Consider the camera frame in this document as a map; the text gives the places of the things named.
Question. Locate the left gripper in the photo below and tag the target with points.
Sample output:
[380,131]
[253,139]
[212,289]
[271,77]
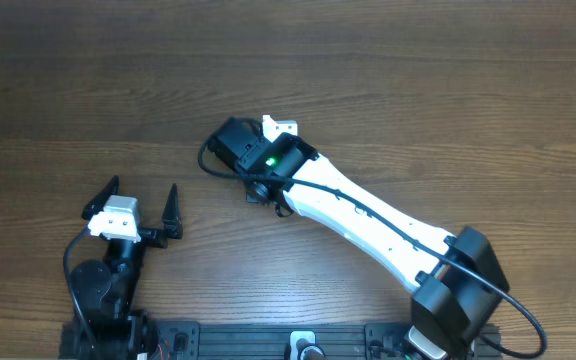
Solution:
[154,236]

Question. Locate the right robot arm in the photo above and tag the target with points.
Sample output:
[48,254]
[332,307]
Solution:
[368,225]

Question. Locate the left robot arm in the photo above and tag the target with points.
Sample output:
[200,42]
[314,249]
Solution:
[93,287]

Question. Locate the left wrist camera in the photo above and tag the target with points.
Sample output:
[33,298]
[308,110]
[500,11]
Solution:
[114,217]

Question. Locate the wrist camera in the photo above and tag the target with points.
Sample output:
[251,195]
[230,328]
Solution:
[114,217]
[280,127]

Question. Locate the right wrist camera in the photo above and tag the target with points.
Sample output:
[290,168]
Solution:
[280,127]

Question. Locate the mounting rail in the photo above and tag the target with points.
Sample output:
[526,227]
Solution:
[248,342]

